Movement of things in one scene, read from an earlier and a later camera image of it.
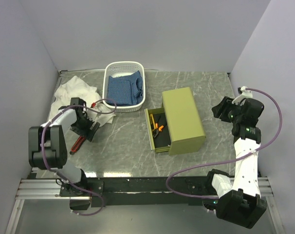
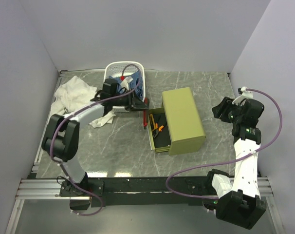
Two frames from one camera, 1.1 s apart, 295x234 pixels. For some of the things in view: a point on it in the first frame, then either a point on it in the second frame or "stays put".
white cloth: x=77 y=87 stays put
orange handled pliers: x=157 y=129 stays put
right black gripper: x=223 y=107 stays put
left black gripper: x=87 y=132 -> x=139 y=105
